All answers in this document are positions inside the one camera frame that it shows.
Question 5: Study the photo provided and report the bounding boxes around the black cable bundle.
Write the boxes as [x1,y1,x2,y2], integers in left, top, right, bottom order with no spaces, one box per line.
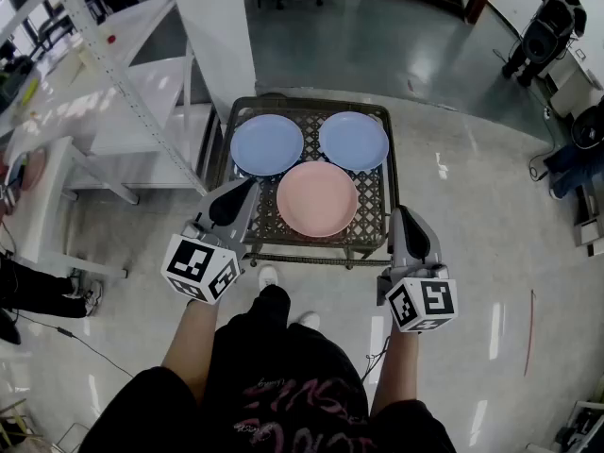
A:
[361,335,391,386]

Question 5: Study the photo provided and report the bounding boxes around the black trousers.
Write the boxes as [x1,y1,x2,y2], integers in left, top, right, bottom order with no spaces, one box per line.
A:
[249,284,292,323]

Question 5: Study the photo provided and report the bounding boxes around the white long table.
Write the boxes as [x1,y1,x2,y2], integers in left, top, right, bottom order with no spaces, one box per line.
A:
[0,0,176,136]

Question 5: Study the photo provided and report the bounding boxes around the person's right forearm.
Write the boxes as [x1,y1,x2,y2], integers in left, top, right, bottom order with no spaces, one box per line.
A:
[370,330,421,417]

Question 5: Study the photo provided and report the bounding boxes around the yellow-green item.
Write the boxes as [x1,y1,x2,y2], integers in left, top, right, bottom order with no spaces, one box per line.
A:
[21,77,42,106]

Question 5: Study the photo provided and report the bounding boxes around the pink round tray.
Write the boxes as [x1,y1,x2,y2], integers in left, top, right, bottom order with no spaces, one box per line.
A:
[18,146,48,193]

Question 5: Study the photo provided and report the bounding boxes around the white storage box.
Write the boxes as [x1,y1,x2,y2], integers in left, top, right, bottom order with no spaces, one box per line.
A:
[573,184,604,258]

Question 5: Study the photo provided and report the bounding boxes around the black printed t-shirt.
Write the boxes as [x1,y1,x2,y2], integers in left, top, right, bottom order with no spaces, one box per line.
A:
[83,311,458,453]

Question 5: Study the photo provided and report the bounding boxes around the white cabinet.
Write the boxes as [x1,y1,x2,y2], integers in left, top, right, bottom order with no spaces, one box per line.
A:
[549,54,604,117]

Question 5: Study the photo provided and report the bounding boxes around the white metal shelving rack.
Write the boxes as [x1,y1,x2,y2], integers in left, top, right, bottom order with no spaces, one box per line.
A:
[0,0,209,205]

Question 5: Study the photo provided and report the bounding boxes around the white cluttered shelf unit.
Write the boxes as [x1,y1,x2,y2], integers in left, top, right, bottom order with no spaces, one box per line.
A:
[556,398,604,453]

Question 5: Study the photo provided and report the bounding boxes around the person's left forearm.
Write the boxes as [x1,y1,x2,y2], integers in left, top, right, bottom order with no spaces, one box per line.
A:
[161,297,223,405]

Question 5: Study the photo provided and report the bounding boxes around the black rounded device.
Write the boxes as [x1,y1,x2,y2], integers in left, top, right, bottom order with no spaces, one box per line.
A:
[0,309,23,346]

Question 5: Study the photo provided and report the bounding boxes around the white low table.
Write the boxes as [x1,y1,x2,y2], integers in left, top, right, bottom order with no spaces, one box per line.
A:
[0,134,141,277]

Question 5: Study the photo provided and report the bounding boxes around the black floor cable with adapter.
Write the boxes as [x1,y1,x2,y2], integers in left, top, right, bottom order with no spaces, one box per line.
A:
[13,311,136,379]

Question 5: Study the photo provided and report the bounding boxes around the big pink plate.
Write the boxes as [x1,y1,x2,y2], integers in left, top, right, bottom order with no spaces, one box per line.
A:
[276,160,359,239]

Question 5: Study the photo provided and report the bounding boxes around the brown wicker glass-top table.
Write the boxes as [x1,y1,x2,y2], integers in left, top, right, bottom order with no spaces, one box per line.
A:
[207,94,402,271]

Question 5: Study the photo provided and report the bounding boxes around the thin red floor cable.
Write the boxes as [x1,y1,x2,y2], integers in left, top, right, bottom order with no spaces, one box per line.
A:
[522,289,537,378]

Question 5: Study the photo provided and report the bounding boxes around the big blue plate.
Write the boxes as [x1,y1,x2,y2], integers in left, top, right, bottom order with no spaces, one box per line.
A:
[229,113,305,177]
[319,110,390,173]

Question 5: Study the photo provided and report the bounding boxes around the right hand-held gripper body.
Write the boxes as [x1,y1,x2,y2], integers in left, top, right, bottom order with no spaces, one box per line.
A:
[376,204,460,334]

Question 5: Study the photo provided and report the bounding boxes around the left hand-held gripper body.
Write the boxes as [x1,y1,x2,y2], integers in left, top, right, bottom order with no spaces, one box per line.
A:
[160,176,262,307]

